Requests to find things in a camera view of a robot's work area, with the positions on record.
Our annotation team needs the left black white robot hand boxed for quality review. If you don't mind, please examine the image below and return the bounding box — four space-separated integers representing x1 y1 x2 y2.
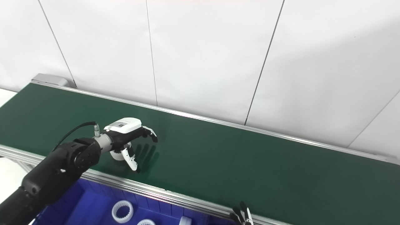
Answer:
103 117 158 173

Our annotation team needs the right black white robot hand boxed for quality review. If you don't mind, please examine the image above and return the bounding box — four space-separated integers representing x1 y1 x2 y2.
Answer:
230 201 253 225

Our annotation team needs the green conveyor belt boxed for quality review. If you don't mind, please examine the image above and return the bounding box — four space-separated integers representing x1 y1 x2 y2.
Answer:
0 80 400 225

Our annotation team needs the blue bin with white parts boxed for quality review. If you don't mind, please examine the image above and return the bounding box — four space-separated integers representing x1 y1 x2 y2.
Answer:
31 178 207 225

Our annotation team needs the grey conveyor end housing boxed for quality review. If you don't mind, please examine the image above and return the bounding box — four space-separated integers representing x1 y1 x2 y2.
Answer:
31 73 77 88

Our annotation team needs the aluminium conveyor support leg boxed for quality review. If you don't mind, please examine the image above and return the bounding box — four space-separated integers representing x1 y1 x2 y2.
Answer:
0 155 36 175

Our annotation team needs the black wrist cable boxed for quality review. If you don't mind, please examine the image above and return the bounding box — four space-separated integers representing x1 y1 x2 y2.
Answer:
52 121 101 153

